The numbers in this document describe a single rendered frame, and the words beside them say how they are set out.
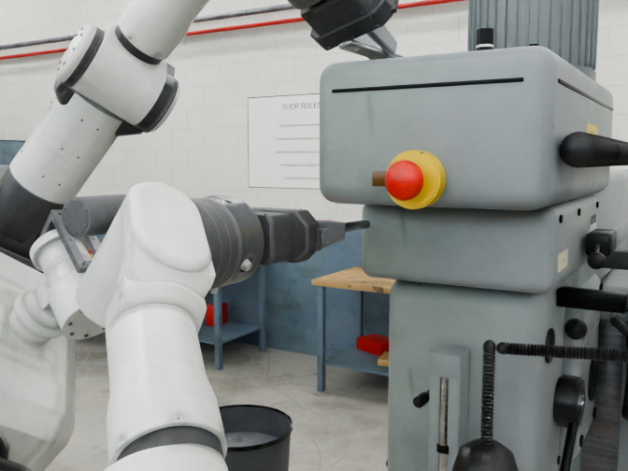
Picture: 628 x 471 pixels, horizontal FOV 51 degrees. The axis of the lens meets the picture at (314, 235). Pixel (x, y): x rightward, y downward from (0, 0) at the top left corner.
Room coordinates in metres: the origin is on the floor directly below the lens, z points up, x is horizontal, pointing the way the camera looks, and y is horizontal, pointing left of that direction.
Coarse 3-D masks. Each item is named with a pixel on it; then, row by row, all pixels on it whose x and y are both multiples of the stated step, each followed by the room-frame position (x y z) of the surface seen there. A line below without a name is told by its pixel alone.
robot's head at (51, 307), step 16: (48, 240) 0.70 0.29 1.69; (80, 240) 0.73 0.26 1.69; (32, 256) 0.71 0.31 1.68; (48, 256) 0.70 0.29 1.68; (64, 256) 0.70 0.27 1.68; (48, 272) 0.69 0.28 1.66; (64, 272) 0.68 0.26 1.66; (32, 288) 0.73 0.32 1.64; (48, 288) 0.70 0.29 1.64; (64, 288) 0.67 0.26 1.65; (32, 304) 0.69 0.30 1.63; (48, 304) 0.69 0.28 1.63; (64, 304) 0.66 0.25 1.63; (32, 320) 0.68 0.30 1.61; (48, 320) 0.69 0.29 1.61; (64, 320) 0.65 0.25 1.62; (80, 320) 0.66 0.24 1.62; (80, 336) 0.68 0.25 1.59
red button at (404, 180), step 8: (392, 168) 0.65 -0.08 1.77; (400, 168) 0.65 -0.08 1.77; (408, 168) 0.64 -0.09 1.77; (416, 168) 0.64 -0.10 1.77; (392, 176) 0.65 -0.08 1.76; (400, 176) 0.65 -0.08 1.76; (408, 176) 0.64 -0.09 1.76; (416, 176) 0.64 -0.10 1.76; (392, 184) 0.65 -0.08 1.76; (400, 184) 0.65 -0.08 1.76; (408, 184) 0.64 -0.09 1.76; (416, 184) 0.64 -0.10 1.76; (392, 192) 0.65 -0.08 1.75; (400, 192) 0.65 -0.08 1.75; (408, 192) 0.64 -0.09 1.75; (416, 192) 0.64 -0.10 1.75
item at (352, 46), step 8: (352, 40) 0.82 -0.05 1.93; (344, 48) 0.83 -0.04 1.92; (352, 48) 0.84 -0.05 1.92; (360, 48) 0.84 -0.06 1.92; (368, 48) 0.85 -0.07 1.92; (376, 48) 0.86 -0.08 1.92; (368, 56) 0.87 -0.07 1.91; (376, 56) 0.88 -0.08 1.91; (384, 56) 0.88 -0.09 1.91; (392, 56) 0.89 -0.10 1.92; (400, 56) 0.90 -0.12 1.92
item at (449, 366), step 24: (432, 360) 0.77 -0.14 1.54; (456, 360) 0.76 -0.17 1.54; (432, 384) 0.78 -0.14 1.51; (456, 384) 0.76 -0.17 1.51; (432, 408) 0.78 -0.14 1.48; (456, 408) 0.76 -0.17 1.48; (432, 432) 0.78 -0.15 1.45; (456, 432) 0.76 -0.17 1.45; (432, 456) 0.78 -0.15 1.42; (456, 456) 0.76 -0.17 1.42
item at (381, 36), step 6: (378, 30) 0.86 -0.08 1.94; (384, 30) 0.87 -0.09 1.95; (372, 36) 0.85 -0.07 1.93; (378, 36) 0.85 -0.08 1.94; (384, 36) 0.86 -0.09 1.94; (390, 36) 0.88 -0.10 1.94; (378, 42) 0.86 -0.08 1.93; (384, 42) 0.86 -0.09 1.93; (390, 42) 0.87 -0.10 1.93; (396, 42) 0.89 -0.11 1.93; (384, 48) 0.87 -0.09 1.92; (390, 48) 0.87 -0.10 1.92; (390, 54) 0.88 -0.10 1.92
